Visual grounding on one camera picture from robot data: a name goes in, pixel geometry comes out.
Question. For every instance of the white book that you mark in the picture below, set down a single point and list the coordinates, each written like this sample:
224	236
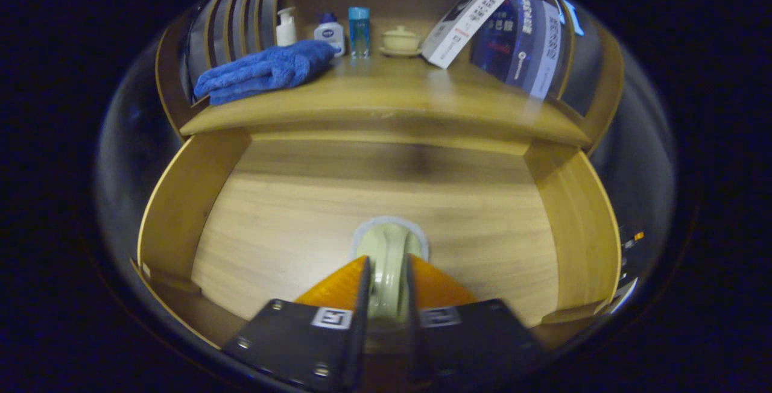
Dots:
464	28

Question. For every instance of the white pump bottle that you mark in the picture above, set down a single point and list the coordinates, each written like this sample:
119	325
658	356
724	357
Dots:
286	31

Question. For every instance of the wooden countertop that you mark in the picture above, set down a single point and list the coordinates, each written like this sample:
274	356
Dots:
392	91

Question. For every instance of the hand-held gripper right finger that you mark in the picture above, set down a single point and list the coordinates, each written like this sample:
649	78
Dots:
476	345

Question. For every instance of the blue folded towel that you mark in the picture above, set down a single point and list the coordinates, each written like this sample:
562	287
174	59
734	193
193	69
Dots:
265	70

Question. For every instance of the white bottle with blue cap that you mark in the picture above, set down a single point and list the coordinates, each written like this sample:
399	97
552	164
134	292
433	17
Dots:
329	36

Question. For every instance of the pale grey-blue book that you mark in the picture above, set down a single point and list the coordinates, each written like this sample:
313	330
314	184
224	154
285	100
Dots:
547	49

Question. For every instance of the clear blue bottle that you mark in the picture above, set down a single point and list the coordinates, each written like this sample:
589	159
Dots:
359	34

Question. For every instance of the wooden drawer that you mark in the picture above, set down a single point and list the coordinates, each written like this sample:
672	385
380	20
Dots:
289	218

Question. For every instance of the beige lidded teacup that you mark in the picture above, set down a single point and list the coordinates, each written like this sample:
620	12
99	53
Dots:
400	40

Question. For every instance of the green scrub brush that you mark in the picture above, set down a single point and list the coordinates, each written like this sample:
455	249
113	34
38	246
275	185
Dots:
389	260

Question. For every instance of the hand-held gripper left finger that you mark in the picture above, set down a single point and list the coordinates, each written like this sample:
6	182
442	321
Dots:
301	345

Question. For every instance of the black equipment with orange part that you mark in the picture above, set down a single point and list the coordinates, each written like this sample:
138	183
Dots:
630	242

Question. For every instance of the dark blue book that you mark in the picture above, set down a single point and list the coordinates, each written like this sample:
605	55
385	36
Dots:
503	37

